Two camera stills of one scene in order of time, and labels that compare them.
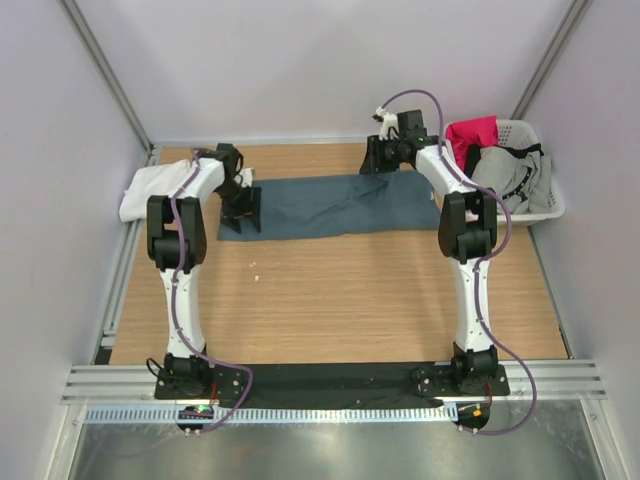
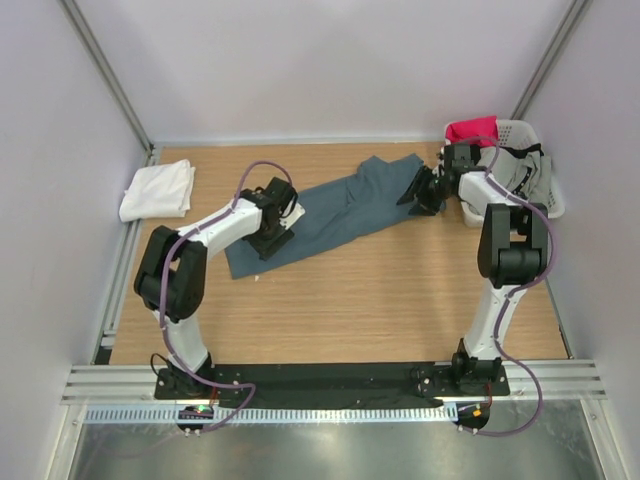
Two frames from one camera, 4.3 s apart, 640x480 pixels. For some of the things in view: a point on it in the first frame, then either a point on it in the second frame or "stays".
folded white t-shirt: [146, 181] stays
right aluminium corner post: [568, 27] stays
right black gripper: [373, 163] → [415, 192]
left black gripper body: [237, 199] → [268, 241]
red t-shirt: [464, 133] stays
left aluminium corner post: [103, 66] stays
